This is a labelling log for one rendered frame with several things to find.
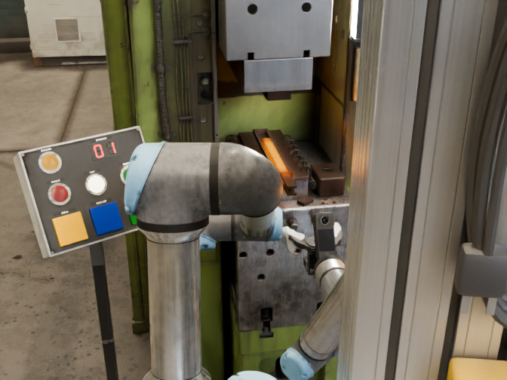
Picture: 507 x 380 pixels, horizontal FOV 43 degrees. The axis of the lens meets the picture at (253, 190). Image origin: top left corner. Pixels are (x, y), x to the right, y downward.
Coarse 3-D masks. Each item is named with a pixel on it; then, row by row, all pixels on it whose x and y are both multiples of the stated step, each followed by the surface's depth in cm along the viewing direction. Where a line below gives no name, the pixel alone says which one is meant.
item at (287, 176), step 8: (264, 144) 220; (272, 144) 219; (272, 152) 212; (272, 160) 207; (280, 160) 206; (280, 168) 200; (288, 176) 194; (288, 184) 189; (288, 192) 189; (296, 192) 189
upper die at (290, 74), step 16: (240, 64) 187; (256, 64) 181; (272, 64) 181; (288, 64) 182; (304, 64) 183; (240, 80) 189; (256, 80) 183; (272, 80) 183; (288, 80) 184; (304, 80) 185
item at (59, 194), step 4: (56, 188) 166; (60, 188) 166; (64, 188) 167; (52, 192) 165; (56, 192) 165; (60, 192) 166; (64, 192) 166; (52, 196) 165; (56, 196) 165; (60, 196) 166; (64, 196) 166; (56, 200) 165; (60, 200) 166; (64, 200) 166
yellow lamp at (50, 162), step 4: (44, 156) 165; (48, 156) 166; (52, 156) 166; (44, 160) 165; (48, 160) 166; (52, 160) 166; (56, 160) 167; (44, 164) 165; (48, 164) 165; (52, 164) 166; (56, 164) 166; (48, 168) 165; (52, 168) 166; (56, 168) 166
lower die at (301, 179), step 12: (252, 132) 234; (276, 132) 233; (240, 144) 226; (252, 144) 223; (276, 144) 223; (288, 144) 223; (264, 156) 214; (288, 156) 213; (288, 168) 202; (300, 180) 199; (300, 192) 201
